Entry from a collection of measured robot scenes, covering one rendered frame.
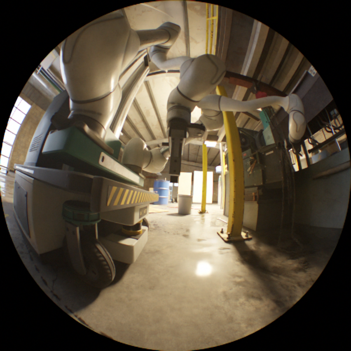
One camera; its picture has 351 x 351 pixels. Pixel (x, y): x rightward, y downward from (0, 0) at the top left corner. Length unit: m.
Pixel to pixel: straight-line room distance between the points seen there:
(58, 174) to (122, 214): 0.23
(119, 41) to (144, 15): 5.31
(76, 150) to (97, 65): 0.18
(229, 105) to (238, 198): 0.64
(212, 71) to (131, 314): 0.64
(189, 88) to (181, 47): 5.04
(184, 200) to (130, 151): 1.56
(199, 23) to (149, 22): 1.75
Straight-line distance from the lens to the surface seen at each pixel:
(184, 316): 0.35
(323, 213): 1.34
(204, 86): 0.36
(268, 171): 1.16
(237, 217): 0.88
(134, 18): 5.61
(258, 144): 2.11
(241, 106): 0.67
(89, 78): 0.28
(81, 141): 0.28
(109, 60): 0.28
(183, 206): 2.07
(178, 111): 0.38
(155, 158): 0.81
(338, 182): 1.29
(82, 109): 0.35
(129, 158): 0.70
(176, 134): 0.25
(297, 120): 0.65
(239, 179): 0.89
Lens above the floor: 0.30
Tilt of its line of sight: 12 degrees up
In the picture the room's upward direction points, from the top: 4 degrees clockwise
